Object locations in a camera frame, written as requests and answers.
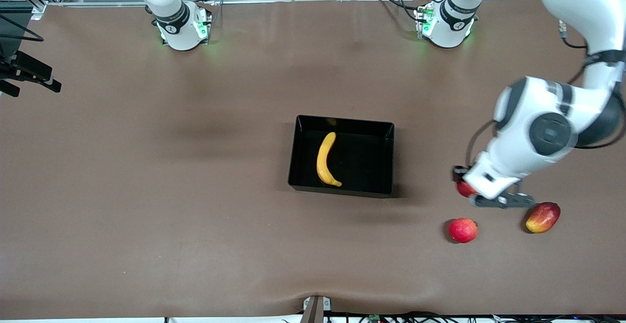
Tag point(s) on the small green circuit board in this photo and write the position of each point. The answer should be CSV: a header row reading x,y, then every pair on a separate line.
x,y
374,318

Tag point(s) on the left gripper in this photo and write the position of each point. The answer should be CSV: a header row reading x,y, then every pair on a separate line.
x,y
459,172

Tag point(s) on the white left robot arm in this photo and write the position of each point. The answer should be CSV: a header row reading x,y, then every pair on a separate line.
x,y
587,0

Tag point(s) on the yellow banana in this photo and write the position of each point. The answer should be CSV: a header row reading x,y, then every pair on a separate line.
x,y
323,161

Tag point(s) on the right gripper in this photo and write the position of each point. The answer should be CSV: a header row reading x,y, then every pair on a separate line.
x,y
30,72

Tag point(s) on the metal table clamp bracket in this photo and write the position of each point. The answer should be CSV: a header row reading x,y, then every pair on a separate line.
x,y
315,311

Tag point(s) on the black plastic box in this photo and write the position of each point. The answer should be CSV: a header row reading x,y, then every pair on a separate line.
x,y
362,171

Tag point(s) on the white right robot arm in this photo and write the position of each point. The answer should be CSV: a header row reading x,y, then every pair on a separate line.
x,y
181,29

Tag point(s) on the red yellow mango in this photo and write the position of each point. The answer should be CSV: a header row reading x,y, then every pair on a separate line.
x,y
543,218

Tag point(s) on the silver table edge rail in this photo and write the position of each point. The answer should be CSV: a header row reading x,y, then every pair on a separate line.
x,y
318,0

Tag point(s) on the round red apple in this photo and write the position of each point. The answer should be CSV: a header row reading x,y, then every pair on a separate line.
x,y
462,230

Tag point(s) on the red yellow apple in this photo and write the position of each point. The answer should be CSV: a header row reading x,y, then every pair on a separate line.
x,y
464,189

